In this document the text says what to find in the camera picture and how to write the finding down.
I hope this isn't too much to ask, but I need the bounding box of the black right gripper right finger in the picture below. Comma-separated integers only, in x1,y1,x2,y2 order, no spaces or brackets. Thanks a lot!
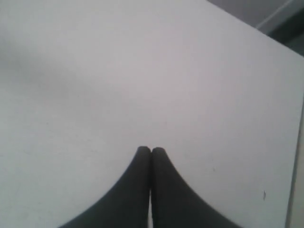
151,147,239,228

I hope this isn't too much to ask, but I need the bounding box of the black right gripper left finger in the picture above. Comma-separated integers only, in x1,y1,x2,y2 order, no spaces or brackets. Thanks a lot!
63,146,152,228

